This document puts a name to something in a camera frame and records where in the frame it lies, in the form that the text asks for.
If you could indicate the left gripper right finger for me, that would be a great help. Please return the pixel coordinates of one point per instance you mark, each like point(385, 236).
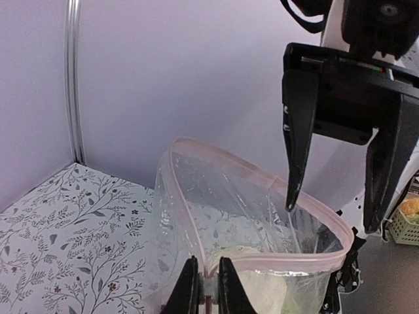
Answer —
point(232, 296)

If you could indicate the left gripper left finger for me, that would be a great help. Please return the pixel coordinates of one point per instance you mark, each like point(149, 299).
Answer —
point(184, 298)

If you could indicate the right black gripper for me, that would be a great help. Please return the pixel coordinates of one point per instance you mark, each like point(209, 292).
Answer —
point(328, 92)

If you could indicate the clear zip top bag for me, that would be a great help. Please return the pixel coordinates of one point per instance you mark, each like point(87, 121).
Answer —
point(209, 203)

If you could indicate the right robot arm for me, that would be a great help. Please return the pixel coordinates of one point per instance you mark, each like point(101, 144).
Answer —
point(365, 102)

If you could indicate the green crate with food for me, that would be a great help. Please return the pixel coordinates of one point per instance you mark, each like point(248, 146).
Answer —
point(403, 226)

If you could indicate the floral table mat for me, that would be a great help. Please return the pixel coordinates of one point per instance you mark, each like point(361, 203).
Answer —
point(77, 244)

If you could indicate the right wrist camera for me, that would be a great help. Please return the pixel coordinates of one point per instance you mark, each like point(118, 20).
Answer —
point(384, 30)

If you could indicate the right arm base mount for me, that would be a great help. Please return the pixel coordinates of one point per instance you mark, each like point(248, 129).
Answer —
point(344, 281)

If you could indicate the left aluminium frame post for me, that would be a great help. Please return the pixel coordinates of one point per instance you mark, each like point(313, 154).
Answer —
point(71, 79)

